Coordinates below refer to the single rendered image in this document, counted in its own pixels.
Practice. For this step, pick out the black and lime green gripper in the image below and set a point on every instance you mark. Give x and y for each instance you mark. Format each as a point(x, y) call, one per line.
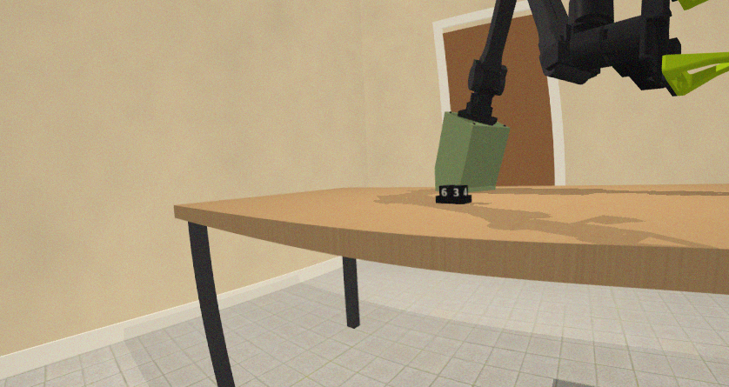
point(637, 38)

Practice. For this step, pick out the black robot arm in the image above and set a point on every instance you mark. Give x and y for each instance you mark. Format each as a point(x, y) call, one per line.
point(556, 39)

